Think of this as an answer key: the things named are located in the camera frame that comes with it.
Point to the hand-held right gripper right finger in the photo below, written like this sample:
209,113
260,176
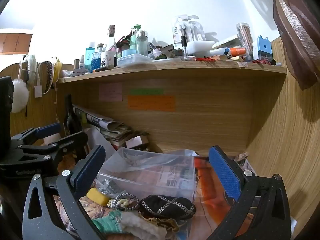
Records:
225,173

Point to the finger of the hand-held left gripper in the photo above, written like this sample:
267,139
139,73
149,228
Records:
72,140
48,130

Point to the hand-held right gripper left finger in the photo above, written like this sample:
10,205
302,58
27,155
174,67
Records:
88,170

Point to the silver metal clips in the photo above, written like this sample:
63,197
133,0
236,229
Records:
108,186

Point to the yellow sponge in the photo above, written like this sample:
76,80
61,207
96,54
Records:
97,196

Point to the orange printed paper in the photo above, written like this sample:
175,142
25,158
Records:
212,200

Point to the stack of newspapers and books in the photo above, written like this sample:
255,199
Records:
110,127

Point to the white fluffy puff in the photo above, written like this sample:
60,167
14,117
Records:
20,96

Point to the patterned headband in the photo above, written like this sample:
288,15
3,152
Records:
49,76

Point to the green and white sock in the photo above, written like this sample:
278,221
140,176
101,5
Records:
107,222

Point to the small pink white box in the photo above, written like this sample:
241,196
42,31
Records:
136,141

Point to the pink sticky note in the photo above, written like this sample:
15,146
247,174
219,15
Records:
110,92

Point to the yellow hanging item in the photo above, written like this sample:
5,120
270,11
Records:
58,68

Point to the clear plastic storage box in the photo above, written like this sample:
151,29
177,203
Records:
155,175

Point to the white fluffy headband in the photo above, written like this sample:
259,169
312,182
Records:
32,63

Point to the cardboard tube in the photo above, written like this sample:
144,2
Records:
76,65

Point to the wooden shelf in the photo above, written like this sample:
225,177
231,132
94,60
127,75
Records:
200,100

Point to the beige gold fabric piece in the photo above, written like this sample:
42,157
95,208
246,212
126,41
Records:
166,223

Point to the white fuzzy cloth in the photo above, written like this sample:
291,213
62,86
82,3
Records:
142,227

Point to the blue bead jar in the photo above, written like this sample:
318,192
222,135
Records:
96,62

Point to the blue liquid bottle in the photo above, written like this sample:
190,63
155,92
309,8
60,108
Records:
89,58

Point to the orange sticky note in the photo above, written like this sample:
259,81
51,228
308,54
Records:
151,103

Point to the white printed mug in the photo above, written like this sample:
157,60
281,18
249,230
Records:
107,59

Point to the green sticky note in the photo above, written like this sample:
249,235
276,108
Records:
146,91

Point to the clear lidded plastic case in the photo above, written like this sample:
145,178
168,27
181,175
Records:
135,60

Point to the glass bottle with cork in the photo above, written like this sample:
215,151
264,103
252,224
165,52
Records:
112,42

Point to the green pump bottle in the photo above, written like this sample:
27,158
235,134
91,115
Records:
133,41

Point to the clear bottle silver cap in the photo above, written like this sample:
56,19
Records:
142,43

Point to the small perfume bottle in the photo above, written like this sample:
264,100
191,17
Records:
156,52

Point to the orange capped bottle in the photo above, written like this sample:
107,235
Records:
237,51

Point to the white rectangular box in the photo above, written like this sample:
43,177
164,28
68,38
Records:
198,47

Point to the blue box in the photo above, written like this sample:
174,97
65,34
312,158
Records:
264,48

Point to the white tray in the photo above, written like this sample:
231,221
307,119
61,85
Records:
226,42

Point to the black pen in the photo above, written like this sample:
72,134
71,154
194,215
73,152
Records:
184,46

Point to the tall clear jar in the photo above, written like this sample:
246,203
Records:
243,36

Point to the clear blister pack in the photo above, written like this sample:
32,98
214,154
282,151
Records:
188,28

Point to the brown curtain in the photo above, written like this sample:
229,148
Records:
297,35

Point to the wooden wall cabinet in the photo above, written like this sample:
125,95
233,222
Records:
15,43

